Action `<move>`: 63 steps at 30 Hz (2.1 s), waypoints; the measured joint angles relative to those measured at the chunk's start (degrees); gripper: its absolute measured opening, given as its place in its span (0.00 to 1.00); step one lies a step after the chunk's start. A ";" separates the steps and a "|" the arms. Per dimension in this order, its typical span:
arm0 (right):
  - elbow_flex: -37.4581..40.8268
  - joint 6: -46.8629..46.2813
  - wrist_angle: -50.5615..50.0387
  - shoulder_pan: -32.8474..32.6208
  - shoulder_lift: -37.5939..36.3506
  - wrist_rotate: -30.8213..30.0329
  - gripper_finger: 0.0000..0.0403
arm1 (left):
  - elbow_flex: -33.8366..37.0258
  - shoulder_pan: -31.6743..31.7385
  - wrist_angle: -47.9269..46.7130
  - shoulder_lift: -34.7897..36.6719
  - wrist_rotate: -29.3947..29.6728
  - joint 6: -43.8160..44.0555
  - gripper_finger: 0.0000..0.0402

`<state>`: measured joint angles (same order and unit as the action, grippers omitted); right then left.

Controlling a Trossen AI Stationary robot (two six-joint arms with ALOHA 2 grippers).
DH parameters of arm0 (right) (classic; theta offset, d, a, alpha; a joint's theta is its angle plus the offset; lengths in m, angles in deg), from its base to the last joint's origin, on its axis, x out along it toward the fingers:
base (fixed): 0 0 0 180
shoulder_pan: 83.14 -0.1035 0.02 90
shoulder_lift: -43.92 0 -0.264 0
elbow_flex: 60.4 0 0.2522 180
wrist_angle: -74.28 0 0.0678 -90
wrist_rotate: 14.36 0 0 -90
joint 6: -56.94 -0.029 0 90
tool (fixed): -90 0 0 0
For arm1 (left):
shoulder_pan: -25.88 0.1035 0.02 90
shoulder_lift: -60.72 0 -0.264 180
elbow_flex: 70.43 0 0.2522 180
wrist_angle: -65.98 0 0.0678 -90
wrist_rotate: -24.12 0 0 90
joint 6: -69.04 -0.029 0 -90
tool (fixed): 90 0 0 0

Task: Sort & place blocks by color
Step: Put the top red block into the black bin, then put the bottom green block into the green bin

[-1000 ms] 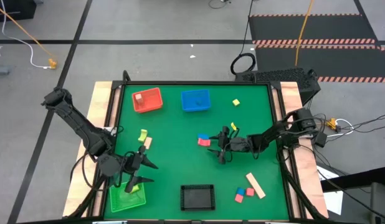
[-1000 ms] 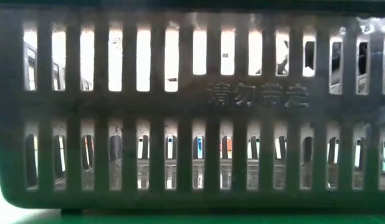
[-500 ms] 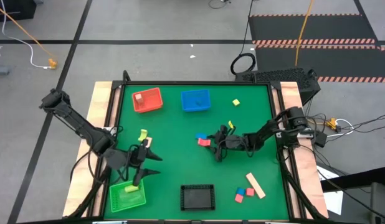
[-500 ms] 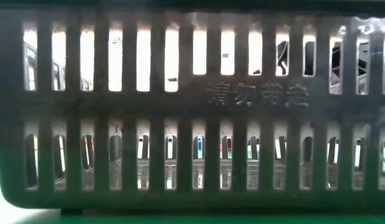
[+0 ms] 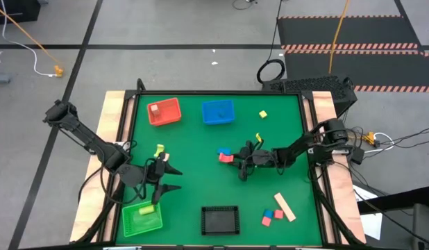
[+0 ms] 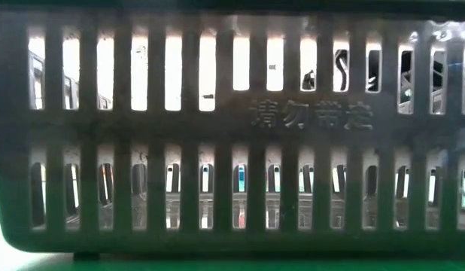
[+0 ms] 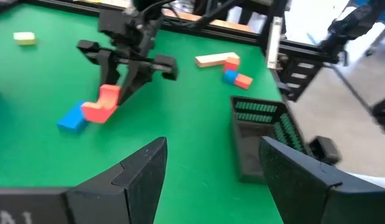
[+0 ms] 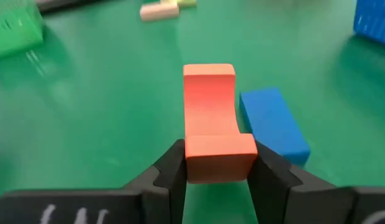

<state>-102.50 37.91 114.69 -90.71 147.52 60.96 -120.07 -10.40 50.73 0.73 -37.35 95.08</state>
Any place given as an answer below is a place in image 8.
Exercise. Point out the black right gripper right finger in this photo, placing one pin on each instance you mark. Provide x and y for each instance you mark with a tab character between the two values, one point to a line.
289	199

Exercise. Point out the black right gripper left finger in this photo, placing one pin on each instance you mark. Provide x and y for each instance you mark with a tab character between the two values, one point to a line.
142	202

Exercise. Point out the blue rectangular foam block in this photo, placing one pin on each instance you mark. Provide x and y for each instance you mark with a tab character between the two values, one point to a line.
270	124

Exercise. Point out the red arch foam block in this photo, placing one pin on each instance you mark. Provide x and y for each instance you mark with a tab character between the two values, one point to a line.
211	109

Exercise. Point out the beige rectangular foam block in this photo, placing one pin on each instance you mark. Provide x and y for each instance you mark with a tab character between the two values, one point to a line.
158	12

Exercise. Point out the small yellow foam block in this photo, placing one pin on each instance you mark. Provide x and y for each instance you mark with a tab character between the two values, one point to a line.
186	3

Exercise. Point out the green table mat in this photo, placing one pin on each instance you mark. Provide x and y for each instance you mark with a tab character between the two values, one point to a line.
86	124

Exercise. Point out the blue slotted plastic basket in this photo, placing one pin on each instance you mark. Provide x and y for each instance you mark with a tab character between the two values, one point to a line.
373	21

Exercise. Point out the green slotted plastic basket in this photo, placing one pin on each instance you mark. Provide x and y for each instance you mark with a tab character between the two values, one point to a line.
12	34

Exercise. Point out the black table frame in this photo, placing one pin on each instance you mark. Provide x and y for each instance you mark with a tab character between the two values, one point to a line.
55	3

